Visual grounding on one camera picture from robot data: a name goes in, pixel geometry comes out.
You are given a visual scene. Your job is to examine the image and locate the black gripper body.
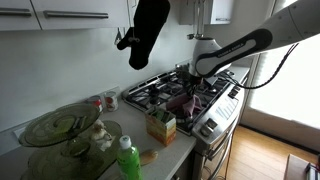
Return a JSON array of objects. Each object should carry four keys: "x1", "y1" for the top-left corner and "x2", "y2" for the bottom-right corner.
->
[{"x1": 182, "y1": 75, "x2": 202, "y2": 90}]

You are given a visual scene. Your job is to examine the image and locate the pink cloth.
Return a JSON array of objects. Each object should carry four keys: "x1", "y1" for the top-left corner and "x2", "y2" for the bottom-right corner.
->
[{"x1": 165, "y1": 92, "x2": 203, "y2": 118}]

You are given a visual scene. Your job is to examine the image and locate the stainless steel gas stove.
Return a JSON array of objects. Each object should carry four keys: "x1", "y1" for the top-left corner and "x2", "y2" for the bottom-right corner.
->
[{"x1": 121, "y1": 64, "x2": 251, "y2": 180}]

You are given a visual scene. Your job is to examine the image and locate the steel cooking pot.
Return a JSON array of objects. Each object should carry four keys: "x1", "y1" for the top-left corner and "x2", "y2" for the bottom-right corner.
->
[{"x1": 174, "y1": 62, "x2": 192, "y2": 80}]

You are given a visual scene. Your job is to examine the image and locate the orange carton box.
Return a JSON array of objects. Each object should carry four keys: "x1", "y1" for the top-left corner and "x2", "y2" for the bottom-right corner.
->
[{"x1": 144, "y1": 106, "x2": 177, "y2": 148}]

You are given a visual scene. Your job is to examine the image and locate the hanging metal kitchen utensils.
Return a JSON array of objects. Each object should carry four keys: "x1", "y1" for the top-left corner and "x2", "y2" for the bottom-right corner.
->
[{"x1": 186, "y1": 0, "x2": 206, "y2": 40}]

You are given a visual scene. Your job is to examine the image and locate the black oven mitt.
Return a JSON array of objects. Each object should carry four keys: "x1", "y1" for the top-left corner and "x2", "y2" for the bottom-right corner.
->
[{"x1": 116, "y1": 0, "x2": 171, "y2": 71}]

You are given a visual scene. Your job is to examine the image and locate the red white tin can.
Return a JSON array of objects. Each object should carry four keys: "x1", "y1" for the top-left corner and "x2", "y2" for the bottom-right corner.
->
[
  {"x1": 87, "y1": 95, "x2": 104, "y2": 113},
  {"x1": 103, "y1": 90, "x2": 119, "y2": 112}
]

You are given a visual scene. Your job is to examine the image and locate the green plastic bottle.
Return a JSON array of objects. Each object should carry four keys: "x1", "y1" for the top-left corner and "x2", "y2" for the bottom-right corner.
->
[{"x1": 116, "y1": 134, "x2": 144, "y2": 180}]

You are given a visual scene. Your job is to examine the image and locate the white garlic bulbs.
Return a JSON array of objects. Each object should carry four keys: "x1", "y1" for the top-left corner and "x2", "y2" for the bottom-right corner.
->
[{"x1": 90, "y1": 119, "x2": 114, "y2": 151}]

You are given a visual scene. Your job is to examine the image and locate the brown wooden box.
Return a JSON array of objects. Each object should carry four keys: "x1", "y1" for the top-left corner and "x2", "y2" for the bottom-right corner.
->
[{"x1": 284, "y1": 153, "x2": 320, "y2": 180}]

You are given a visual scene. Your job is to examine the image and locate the green glass tiered stand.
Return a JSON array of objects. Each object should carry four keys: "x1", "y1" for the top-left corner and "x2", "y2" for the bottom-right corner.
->
[{"x1": 18, "y1": 102, "x2": 124, "y2": 180}]

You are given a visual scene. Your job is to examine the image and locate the white upper cabinet drawer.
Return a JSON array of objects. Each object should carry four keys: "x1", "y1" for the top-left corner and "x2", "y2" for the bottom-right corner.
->
[{"x1": 0, "y1": 0, "x2": 132, "y2": 32}]

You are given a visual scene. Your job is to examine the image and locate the steel oven door handle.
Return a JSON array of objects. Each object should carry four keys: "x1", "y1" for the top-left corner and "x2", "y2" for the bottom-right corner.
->
[{"x1": 207, "y1": 126, "x2": 238, "y2": 180}]

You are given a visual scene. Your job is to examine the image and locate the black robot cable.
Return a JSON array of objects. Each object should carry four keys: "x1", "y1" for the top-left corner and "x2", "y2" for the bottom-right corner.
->
[{"x1": 221, "y1": 42, "x2": 300, "y2": 90}]

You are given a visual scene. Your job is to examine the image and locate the light wooden utensil handle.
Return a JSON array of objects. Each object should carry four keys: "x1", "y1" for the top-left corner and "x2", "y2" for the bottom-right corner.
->
[{"x1": 139, "y1": 148, "x2": 159, "y2": 167}]

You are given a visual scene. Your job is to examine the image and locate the steel cabinet handle bar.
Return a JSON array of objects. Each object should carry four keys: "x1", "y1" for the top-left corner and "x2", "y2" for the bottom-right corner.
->
[
  {"x1": 0, "y1": 7, "x2": 33, "y2": 18},
  {"x1": 43, "y1": 10, "x2": 110, "y2": 20}
]

